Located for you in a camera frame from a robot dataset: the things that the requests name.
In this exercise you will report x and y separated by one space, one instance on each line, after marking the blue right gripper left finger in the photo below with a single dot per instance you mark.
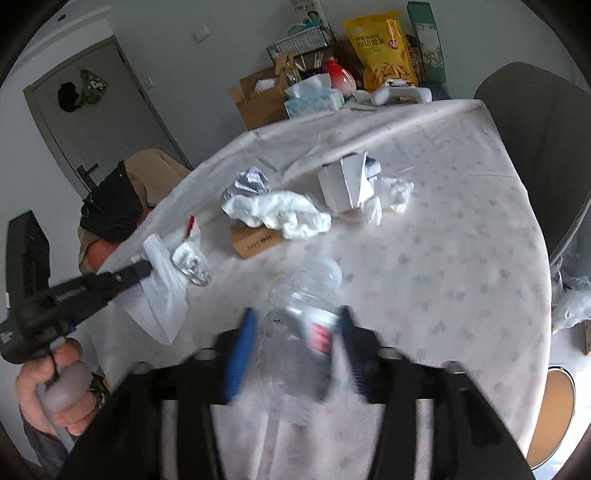
240 353

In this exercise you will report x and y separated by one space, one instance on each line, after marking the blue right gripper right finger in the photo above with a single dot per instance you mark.
361 351

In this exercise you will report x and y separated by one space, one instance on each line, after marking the clear plastic bottle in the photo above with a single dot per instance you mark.
298 332

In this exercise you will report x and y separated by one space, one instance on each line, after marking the white paper receipt sheet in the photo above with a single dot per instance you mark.
158 303

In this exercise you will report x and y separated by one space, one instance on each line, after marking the brown cardboard piece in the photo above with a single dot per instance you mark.
249 242

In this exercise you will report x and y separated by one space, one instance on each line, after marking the white tissue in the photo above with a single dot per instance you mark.
291 214

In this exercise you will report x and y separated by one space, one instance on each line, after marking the printed paper ball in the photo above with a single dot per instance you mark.
251 182

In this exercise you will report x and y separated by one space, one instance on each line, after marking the white cardboard box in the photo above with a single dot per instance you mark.
344 183

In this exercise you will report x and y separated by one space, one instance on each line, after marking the white napkin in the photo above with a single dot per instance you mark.
390 195

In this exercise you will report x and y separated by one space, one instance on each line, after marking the round trash bin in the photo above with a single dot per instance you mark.
556 413

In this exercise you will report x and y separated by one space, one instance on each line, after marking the person's left hand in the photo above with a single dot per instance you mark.
57 392

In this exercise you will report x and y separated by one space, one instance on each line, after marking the small foil wrapper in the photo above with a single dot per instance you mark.
192 263

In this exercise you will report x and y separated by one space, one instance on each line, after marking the white floral tablecloth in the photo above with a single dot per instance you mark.
462 275

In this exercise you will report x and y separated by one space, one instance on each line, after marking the grey door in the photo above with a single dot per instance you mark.
92 112

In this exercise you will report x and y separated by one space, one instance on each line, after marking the clear plastic bag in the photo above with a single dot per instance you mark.
570 292

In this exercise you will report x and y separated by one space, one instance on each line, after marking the open brown cardboard box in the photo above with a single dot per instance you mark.
260 98

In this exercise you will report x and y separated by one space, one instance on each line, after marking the blue tissue box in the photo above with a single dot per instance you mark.
313 95

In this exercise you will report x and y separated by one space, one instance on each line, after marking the white game controller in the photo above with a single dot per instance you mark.
392 91

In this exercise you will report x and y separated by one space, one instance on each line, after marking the red white vase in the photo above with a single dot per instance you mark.
340 77

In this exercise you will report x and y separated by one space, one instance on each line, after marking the grey upholstered chair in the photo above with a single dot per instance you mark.
544 123

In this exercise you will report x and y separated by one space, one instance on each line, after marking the yellow snack bag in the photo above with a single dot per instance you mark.
381 45

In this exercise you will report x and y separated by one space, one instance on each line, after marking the white paper bag with portrait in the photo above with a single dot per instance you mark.
310 13

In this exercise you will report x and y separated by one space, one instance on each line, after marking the green tall carton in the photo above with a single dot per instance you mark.
427 33

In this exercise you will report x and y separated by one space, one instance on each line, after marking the black wire basket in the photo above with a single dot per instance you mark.
303 42

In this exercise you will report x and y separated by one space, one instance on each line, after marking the wall light switch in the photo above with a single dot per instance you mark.
201 33

